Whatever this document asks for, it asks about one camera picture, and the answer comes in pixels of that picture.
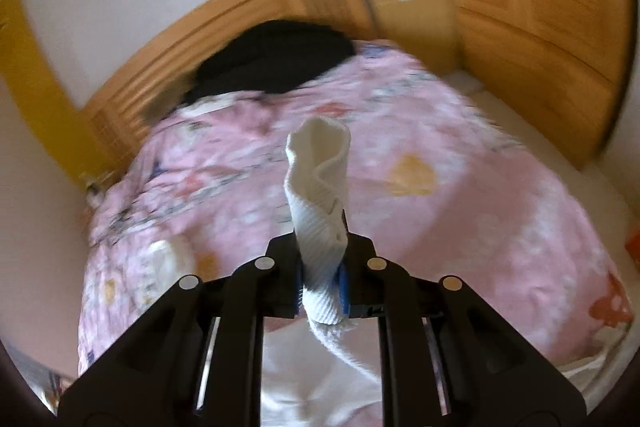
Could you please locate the pink patterned bed quilt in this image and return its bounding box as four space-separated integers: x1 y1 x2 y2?
77 38 637 427

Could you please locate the white knitted garment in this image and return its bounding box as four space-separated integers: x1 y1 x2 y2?
260 117 382 426

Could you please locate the wooden wardrobe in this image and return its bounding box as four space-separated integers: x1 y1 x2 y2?
456 0 637 168

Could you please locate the wooden headboard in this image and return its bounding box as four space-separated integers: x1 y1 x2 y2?
82 0 378 172

